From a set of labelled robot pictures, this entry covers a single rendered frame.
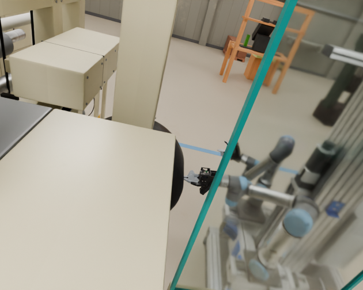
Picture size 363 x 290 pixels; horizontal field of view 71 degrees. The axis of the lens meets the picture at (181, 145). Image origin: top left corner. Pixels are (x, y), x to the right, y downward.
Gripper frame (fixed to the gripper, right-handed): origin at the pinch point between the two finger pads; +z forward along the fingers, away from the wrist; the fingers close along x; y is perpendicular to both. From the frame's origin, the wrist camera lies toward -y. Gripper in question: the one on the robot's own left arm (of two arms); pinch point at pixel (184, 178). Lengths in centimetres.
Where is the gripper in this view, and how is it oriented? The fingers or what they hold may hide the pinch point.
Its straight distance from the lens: 146.4
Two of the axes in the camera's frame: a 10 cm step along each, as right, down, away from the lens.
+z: -9.9, -1.2, -0.5
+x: -0.3, 5.6, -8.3
